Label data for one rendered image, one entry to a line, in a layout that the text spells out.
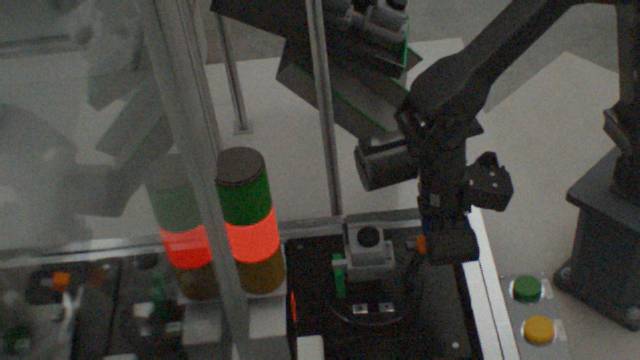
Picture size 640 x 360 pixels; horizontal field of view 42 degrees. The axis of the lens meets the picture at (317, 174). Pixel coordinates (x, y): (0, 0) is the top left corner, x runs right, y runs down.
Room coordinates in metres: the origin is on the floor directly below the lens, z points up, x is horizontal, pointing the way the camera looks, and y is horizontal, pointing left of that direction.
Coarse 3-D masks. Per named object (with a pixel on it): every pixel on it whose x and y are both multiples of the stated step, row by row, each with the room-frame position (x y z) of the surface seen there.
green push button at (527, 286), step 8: (520, 280) 0.71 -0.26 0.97; (528, 280) 0.71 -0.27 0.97; (536, 280) 0.71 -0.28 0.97; (512, 288) 0.71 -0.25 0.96; (520, 288) 0.70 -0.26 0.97; (528, 288) 0.70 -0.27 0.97; (536, 288) 0.70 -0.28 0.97; (520, 296) 0.69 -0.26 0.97; (528, 296) 0.69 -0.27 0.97; (536, 296) 0.68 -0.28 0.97
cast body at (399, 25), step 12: (384, 0) 1.01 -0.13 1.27; (396, 0) 1.00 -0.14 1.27; (372, 12) 1.00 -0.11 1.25; (384, 12) 0.99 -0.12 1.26; (396, 12) 0.99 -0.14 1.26; (360, 24) 1.01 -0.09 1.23; (372, 24) 0.99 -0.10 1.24; (384, 24) 0.99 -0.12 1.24; (396, 24) 0.98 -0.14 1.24; (408, 24) 1.01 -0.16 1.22; (360, 36) 1.00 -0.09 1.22; (372, 36) 0.99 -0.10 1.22; (384, 36) 0.99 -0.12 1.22; (396, 36) 0.98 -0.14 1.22; (396, 48) 0.98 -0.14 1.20
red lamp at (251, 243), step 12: (228, 228) 0.52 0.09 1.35; (240, 228) 0.52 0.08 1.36; (252, 228) 0.52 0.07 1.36; (264, 228) 0.52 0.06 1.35; (276, 228) 0.54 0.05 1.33; (240, 240) 0.52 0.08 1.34; (252, 240) 0.52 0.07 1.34; (264, 240) 0.52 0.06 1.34; (276, 240) 0.53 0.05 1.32; (240, 252) 0.52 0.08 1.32; (252, 252) 0.52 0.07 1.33; (264, 252) 0.52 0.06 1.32
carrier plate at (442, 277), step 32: (320, 256) 0.81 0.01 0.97; (320, 288) 0.75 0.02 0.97; (448, 288) 0.72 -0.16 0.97; (320, 320) 0.69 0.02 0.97; (416, 320) 0.67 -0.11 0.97; (448, 320) 0.66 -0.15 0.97; (352, 352) 0.63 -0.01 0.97; (384, 352) 0.63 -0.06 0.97; (416, 352) 0.62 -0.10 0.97; (448, 352) 0.61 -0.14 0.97
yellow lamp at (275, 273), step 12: (276, 252) 0.53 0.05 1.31; (240, 264) 0.52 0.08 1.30; (252, 264) 0.52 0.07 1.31; (264, 264) 0.52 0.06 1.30; (276, 264) 0.53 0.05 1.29; (240, 276) 0.52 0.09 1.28; (252, 276) 0.52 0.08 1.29; (264, 276) 0.52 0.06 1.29; (276, 276) 0.52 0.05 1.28; (252, 288) 0.52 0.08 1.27; (264, 288) 0.52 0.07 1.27
